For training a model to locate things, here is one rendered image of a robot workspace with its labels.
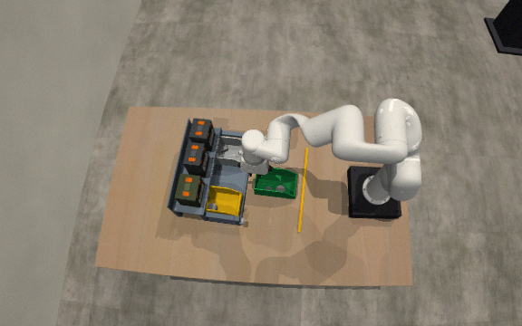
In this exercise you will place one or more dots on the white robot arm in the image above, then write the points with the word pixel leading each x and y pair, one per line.
pixel 344 128

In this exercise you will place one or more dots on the yellow open bin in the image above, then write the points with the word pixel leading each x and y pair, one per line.
pixel 226 199

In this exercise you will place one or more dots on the green bin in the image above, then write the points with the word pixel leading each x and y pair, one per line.
pixel 277 177

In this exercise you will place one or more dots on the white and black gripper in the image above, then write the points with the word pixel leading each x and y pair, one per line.
pixel 261 169

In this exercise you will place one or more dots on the black case with orange latches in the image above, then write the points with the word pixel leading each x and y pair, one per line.
pixel 202 131

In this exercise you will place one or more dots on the olive green tool case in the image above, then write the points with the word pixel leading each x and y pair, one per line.
pixel 189 190

